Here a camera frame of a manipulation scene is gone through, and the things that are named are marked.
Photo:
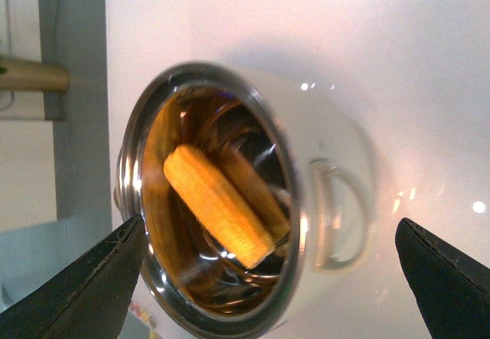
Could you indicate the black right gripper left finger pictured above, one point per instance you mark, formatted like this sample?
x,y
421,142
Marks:
x,y
87,299

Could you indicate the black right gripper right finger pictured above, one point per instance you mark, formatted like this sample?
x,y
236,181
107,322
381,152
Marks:
x,y
451,288

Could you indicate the yellow corn cob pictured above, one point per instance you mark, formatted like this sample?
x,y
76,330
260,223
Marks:
x,y
217,205

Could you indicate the white steel pot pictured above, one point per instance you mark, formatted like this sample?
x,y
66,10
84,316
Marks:
x,y
301,162

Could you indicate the wooden table leg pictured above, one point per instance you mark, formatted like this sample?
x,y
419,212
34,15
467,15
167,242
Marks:
x,y
26,75

